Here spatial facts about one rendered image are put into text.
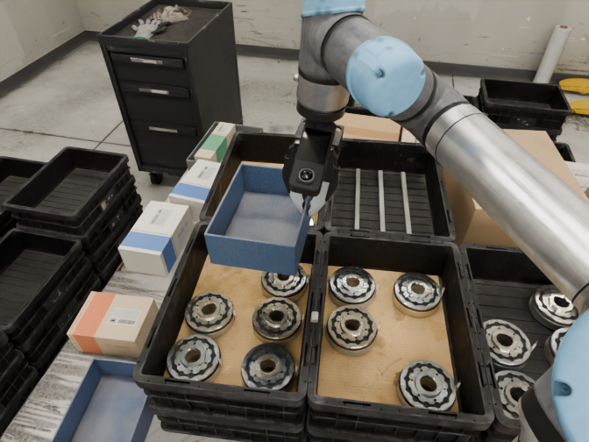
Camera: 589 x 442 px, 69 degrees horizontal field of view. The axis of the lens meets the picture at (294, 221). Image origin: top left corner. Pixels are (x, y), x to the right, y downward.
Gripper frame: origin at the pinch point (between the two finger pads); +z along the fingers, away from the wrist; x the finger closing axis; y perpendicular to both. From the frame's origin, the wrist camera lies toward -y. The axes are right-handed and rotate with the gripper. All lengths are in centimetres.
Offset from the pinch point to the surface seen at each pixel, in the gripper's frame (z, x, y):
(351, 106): 64, 5, 157
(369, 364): 28.0, -17.7, -9.3
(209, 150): 39, 46, 62
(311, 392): 18.6, -7.8, -22.2
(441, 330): 27.0, -31.4, 2.3
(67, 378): 46, 46, -22
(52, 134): 127, 209, 157
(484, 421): 16.7, -35.0, -20.1
